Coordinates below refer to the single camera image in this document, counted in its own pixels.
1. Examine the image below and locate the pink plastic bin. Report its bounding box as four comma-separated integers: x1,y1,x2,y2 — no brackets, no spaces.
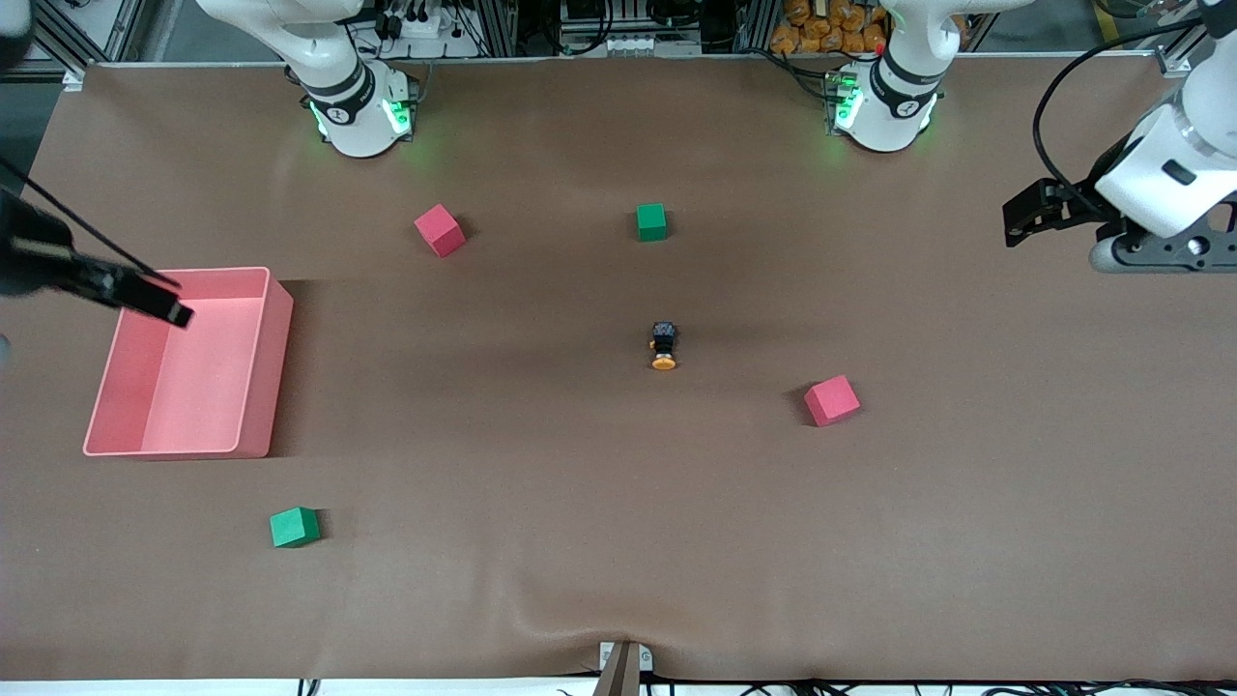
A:
82,267,295,460

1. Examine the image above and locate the pile of orange objects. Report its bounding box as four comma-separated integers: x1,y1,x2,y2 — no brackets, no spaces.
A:
770,0,888,55

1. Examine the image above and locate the pink foam cube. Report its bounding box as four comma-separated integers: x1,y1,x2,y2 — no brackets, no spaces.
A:
803,374,861,428
414,203,467,259

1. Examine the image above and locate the white power strip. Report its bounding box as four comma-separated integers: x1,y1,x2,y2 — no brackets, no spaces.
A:
372,10,455,42

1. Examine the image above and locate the long white socket strip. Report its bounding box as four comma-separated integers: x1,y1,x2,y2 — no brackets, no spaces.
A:
561,34,702,57

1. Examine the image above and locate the brown table mat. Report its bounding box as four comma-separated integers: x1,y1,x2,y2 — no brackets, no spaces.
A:
0,53,1237,682

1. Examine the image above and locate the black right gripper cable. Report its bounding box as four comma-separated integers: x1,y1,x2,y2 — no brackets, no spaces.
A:
0,157,160,279

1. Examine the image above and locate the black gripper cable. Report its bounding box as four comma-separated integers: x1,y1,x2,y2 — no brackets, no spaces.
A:
1032,17,1209,194
0,157,160,279

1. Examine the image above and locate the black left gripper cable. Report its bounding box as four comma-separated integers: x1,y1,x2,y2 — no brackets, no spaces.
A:
1032,17,1209,194

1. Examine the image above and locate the metal clamp bracket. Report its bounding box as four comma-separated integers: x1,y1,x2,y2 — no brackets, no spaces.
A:
594,640,654,696

